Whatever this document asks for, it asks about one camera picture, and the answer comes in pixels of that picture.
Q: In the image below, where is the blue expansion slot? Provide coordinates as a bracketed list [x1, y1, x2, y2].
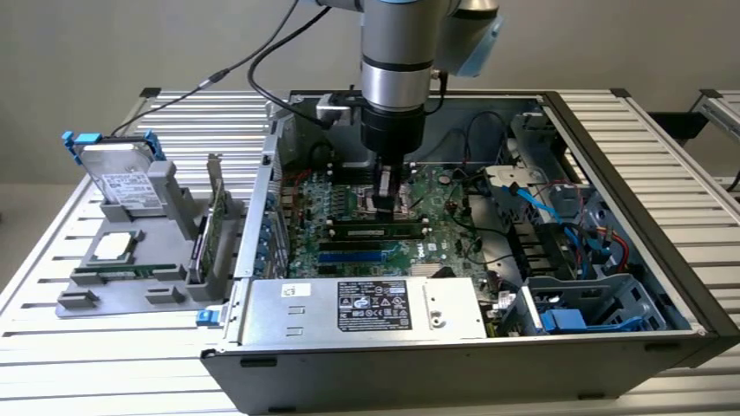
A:
[317, 250, 384, 263]

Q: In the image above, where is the blue plastic disk carrier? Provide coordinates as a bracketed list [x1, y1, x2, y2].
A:
[58, 128, 168, 175]

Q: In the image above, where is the installed green RAM stick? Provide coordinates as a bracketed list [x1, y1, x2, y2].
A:
[329, 219, 433, 242]

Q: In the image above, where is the black cable with metal connector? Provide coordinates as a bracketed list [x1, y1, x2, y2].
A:
[109, 0, 302, 136]

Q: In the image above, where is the blue disk wire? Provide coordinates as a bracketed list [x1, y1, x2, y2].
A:
[502, 183, 609, 270]

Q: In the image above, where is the silver CPU chip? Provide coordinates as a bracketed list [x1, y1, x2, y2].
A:
[85, 231, 144, 263]

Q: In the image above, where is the black expansion slot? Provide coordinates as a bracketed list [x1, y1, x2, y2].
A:
[317, 240, 384, 253]

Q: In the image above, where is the silver power supply unit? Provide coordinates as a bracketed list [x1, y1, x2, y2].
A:
[234, 276, 488, 344]

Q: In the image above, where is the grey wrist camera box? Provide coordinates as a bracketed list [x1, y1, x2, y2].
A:
[316, 92, 364, 127]

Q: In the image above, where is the silver hard disk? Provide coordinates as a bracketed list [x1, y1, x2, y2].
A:
[80, 144, 161, 214]

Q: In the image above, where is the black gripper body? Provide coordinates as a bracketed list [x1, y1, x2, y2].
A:
[360, 105, 428, 167]

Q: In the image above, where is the open black PC case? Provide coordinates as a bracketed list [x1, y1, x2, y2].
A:
[198, 88, 740, 415]

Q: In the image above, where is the green graphics card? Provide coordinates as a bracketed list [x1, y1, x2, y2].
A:
[186, 152, 228, 279]

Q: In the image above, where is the black looping camera cable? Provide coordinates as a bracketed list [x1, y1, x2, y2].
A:
[246, 5, 336, 129]

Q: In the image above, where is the grey metal drive cage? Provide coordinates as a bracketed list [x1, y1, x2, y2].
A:
[518, 271, 666, 337]

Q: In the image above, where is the thin black internal wire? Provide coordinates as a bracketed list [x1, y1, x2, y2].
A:
[444, 110, 517, 174]

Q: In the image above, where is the red disk wire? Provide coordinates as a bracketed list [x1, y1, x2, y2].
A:
[600, 224, 636, 270]

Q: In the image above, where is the blue case latch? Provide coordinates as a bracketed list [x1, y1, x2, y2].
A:
[194, 304, 225, 327]

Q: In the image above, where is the metal CPU socket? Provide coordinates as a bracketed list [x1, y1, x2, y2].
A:
[349, 183, 418, 218]

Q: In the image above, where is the green motherboard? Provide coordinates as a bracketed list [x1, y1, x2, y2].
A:
[274, 161, 500, 304]

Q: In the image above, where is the silver chipset heatsink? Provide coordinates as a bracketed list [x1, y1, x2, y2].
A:
[412, 263, 457, 279]

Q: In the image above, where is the grey plastic parts rack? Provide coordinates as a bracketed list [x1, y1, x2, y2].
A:
[53, 160, 250, 320]

